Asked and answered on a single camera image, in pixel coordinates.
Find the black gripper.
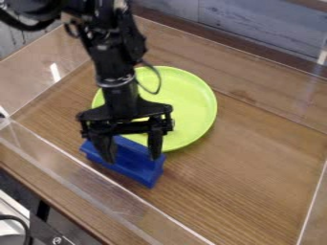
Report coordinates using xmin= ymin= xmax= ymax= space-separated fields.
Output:
xmin=76 ymin=80 xmax=173 ymax=165

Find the blue plastic block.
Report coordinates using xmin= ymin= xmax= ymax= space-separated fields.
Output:
xmin=78 ymin=136 xmax=165 ymax=189

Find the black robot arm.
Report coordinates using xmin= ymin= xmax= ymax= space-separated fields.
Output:
xmin=0 ymin=0 xmax=173 ymax=163

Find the green plate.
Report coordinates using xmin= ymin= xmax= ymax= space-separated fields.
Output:
xmin=90 ymin=65 xmax=218 ymax=153

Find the black device with screw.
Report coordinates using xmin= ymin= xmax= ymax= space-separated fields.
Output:
xmin=29 ymin=219 xmax=81 ymax=245

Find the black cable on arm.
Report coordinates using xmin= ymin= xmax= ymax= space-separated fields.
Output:
xmin=133 ymin=60 xmax=164 ymax=96

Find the clear acrylic enclosure wall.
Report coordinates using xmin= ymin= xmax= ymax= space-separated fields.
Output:
xmin=0 ymin=12 xmax=327 ymax=245

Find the black cable lower left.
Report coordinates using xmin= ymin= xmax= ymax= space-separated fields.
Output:
xmin=0 ymin=213 xmax=33 ymax=245

